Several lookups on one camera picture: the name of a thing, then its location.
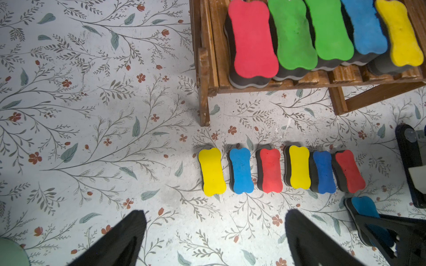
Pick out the blue eraser top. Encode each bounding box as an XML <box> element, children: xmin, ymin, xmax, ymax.
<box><xmin>228</xmin><ymin>147</ymin><xmax>254</xmax><ymax>195</ymax></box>
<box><xmin>309</xmin><ymin>151</ymin><xmax>336</xmax><ymax>194</ymax></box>

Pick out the red eraser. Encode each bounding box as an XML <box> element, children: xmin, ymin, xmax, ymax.
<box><xmin>256</xmin><ymin>146</ymin><xmax>284</xmax><ymax>194</ymax></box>
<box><xmin>332</xmin><ymin>150</ymin><xmax>366</xmax><ymax>194</ymax></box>
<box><xmin>224</xmin><ymin>1</ymin><xmax>280</xmax><ymax>89</ymax></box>

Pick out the blue eraser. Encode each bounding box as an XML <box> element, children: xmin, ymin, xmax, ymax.
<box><xmin>228</xmin><ymin>147</ymin><xmax>254</xmax><ymax>195</ymax></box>
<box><xmin>309</xmin><ymin>151</ymin><xmax>336</xmax><ymax>194</ymax></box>
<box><xmin>344</xmin><ymin>196</ymin><xmax>394</xmax><ymax>247</ymax></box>
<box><xmin>341</xmin><ymin>0</ymin><xmax>388</xmax><ymax>66</ymax></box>

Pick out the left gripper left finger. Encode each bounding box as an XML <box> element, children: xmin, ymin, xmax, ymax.
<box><xmin>70</xmin><ymin>210</ymin><xmax>147</xmax><ymax>266</ymax></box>

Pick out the wooden two-tier shelf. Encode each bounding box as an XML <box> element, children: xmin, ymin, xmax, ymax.
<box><xmin>190</xmin><ymin>1</ymin><xmax>426</xmax><ymax>126</ymax></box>

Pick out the green pencil cup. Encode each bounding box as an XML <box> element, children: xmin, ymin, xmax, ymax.
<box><xmin>0</xmin><ymin>238</ymin><xmax>30</xmax><ymax>266</ymax></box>

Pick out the green eraser bottom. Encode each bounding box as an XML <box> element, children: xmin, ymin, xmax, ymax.
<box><xmin>267</xmin><ymin>0</ymin><xmax>318</xmax><ymax>81</ymax></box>
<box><xmin>305</xmin><ymin>0</ymin><xmax>355</xmax><ymax>71</ymax></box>

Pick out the yellow eraser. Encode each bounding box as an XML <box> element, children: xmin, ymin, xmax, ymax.
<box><xmin>368</xmin><ymin>1</ymin><xmax>424</xmax><ymax>76</ymax></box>
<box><xmin>198</xmin><ymin>148</ymin><xmax>226</xmax><ymax>197</ymax></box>
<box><xmin>284</xmin><ymin>145</ymin><xmax>311</xmax><ymax>190</ymax></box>

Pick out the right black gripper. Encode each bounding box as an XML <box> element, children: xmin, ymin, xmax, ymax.
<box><xmin>355</xmin><ymin>214</ymin><xmax>426</xmax><ymax>266</ymax></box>

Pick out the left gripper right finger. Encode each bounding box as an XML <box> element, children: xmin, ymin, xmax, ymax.
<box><xmin>285</xmin><ymin>209</ymin><xmax>362</xmax><ymax>266</ymax></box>

